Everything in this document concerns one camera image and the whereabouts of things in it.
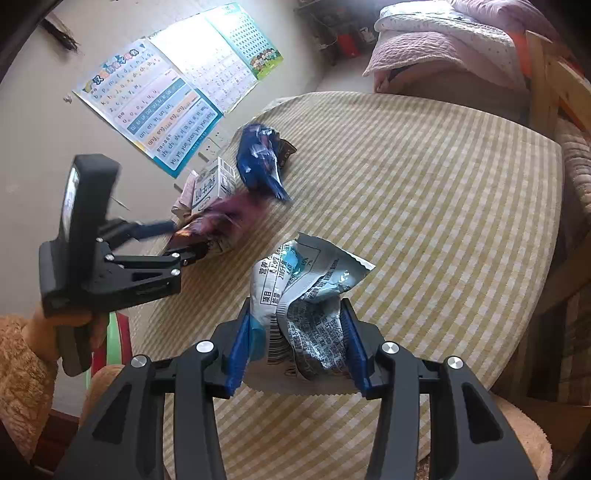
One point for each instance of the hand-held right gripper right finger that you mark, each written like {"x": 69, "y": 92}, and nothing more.
{"x": 353, "y": 341}

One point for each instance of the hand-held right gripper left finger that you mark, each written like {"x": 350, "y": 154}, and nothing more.
{"x": 240, "y": 344}

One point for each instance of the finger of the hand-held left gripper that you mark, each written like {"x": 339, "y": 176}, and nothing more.
{"x": 154, "y": 229}
{"x": 138, "y": 281}

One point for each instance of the white silver wrapper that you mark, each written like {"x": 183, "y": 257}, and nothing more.
{"x": 314, "y": 323}

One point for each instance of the green bin with red inside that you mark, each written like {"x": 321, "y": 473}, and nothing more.
{"x": 113, "y": 337}

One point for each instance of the pink purple snack packet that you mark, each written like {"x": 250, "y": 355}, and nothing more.
{"x": 221, "y": 217}

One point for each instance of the person's left hand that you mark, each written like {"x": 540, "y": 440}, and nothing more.
{"x": 41, "y": 333}

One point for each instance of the pale pink torn wrapper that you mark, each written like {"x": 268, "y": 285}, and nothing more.
{"x": 184, "y": 196}

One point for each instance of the grey white milk carton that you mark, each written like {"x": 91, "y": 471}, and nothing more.
{"x": 212, "y": 187}

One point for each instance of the blue snack wrapper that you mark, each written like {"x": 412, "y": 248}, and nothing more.
{"x": 256, "y": 159}

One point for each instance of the yellow checked tablecloth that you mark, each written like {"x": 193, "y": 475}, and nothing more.
{"x": 415, "y": 207}

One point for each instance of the fuzzy brown clothing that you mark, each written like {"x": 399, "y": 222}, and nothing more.
{"x": 521, "y": 438}

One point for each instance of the red box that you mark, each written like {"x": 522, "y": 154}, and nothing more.
{"x": 347, "y": 45}

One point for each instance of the dark metal shelf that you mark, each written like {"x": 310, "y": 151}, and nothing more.
{"x": 332, "y": 23}

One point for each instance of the pink fleece blanket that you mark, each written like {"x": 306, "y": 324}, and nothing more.
{"x": 406, "y": 57}

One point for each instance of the wooden chair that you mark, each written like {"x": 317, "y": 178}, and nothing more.
{"x": 545, "y": 92}

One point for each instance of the pink folded quilts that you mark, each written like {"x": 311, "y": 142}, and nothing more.
{"x": 461, "y": 41}

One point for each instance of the orange cloth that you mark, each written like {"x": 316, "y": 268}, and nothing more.
{"x": 522, "y": 53}

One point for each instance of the pink pillow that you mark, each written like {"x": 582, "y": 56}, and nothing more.
{"x": 485, "y": 11}

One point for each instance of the blue-edged phonics wall poster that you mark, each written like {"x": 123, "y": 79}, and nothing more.
{"x": 152, "y": 110}

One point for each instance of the white chart wall poster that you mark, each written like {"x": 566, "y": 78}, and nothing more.
{"x": 203, "y": 60}

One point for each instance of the green-edged wall poster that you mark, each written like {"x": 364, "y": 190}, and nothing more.
{"x": 249, "y": 37}

